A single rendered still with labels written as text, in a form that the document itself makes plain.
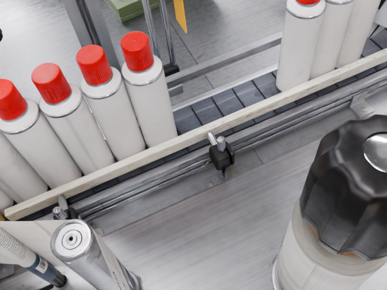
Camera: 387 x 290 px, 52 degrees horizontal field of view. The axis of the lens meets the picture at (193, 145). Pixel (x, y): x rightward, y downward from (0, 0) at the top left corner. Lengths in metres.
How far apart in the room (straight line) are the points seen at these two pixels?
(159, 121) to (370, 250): 0.33
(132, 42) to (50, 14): 0.55
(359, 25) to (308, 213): 0.40
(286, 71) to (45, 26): 0.56
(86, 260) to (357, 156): 0.24
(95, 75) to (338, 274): 0.32
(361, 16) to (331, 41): 0.05
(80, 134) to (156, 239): 0.17
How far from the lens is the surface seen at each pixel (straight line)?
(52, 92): 0.46
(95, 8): 0.58
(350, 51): 0.69
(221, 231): 0.54
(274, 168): 0.58
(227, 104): 0.65
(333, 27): 0.61
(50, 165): 0.55
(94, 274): 0.40
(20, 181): 0.57
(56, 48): 0.90
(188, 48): 0.82
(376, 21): 0.69
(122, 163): 0.57
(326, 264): 0.34
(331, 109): 0.71
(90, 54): 0.47
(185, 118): 0.64
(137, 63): 0.47
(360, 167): 0.25
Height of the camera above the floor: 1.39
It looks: 57 degrees down
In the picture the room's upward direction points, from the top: 9 degrees counter-clockwise
